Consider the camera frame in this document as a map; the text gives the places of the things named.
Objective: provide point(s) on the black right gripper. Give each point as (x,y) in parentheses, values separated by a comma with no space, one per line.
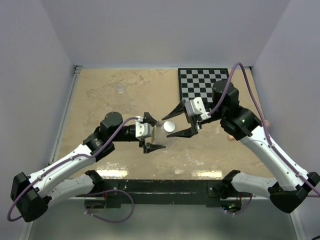
(196,124)

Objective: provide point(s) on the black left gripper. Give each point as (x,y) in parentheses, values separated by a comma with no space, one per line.
(149,146)

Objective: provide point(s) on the clear square plastic bottle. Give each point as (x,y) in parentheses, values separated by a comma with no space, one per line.
(159,136)

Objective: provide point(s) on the white bottle cap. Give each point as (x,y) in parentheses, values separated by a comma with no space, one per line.
(169,126)

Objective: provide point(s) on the clear round plastic bottle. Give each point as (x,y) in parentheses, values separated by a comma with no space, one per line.
(120,88)

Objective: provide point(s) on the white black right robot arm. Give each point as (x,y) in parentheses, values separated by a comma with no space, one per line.
(290,184)

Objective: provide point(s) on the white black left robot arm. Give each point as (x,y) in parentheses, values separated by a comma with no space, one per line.
(33,194)

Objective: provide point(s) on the black white checkerboard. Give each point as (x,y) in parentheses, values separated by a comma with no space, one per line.
(198,82)

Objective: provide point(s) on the pink wooden pin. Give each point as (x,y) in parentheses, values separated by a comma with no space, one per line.
(231,138)

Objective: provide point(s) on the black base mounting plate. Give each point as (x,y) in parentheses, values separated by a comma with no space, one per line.
(208,193)

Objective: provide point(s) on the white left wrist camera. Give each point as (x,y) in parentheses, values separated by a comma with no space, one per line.
(142,130)

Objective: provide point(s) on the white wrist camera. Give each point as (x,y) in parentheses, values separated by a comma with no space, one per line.
(142,130)
(196,107)

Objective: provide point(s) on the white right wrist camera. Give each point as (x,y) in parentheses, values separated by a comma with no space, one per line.
(196,107)

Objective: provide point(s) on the aluminium frame rail left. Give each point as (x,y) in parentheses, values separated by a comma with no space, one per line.
(65,115)

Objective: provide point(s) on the aluminium frame rail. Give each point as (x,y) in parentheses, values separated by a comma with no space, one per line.
(83,185)
(65,115)

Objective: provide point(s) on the aluminium frame rail front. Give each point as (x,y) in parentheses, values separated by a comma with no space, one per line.
(83,185)

